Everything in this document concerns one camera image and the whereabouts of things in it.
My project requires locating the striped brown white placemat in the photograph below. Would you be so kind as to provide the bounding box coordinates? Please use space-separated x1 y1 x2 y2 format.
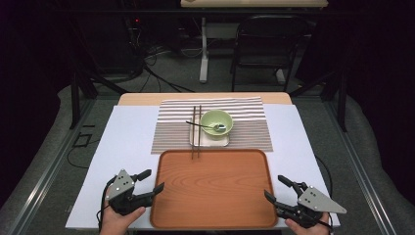
151 96 274 155

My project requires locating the thin black floor cable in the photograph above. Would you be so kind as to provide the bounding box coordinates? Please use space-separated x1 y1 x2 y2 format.
67 139 101 170

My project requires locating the black metal stand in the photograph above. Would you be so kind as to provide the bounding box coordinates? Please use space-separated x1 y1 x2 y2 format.
69 69 129 130
288 69 348 133

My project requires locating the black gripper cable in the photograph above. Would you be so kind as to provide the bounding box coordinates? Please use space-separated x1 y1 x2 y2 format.
313 156 335 234
96 175 117 233

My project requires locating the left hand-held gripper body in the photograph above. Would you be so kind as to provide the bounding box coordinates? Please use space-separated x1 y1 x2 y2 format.
105 168 155 216

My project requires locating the person's left hand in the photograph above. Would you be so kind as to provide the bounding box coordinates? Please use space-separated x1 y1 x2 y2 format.
99 201 147 235

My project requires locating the black floor cables bundle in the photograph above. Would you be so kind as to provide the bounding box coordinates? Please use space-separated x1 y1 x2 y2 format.
128 19 197 94

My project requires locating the beige desk with white legs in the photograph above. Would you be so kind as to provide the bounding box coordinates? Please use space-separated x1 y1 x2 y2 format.
180 0 329 84

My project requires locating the person's right hand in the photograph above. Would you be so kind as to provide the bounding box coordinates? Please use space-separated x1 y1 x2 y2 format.
284 211 334 235

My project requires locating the dark equipment with red light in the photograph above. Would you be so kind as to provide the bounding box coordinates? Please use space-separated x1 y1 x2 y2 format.
122 15 146 43

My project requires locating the white sheet table cover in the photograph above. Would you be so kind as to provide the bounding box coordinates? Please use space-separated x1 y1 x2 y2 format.
65 104 341 231

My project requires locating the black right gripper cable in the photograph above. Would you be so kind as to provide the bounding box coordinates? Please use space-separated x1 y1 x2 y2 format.
313 156 335 234

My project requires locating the metal spoon with dark handle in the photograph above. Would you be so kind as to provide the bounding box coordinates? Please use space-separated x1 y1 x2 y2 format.
185 120 227 133

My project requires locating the white square plate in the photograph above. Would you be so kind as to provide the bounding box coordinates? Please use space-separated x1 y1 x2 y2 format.
189 115 230 148

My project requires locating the light green bowl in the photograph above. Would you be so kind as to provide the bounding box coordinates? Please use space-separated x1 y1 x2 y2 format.
200 109 235 141

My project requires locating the black folding chair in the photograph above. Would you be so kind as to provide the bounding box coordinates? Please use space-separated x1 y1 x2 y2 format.
229 14 311 93

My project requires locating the brown wooden tray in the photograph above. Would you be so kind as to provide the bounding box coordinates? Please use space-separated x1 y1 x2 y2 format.
150 149 279 229

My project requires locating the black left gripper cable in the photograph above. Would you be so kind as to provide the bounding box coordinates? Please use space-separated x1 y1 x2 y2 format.
96 175 117 233

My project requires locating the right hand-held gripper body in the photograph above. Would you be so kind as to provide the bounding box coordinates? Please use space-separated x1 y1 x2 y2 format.
276 186 347 229

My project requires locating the aluminium rail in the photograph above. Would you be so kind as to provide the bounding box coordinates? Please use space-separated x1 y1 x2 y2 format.
322 97 398 235
6 97 96 235

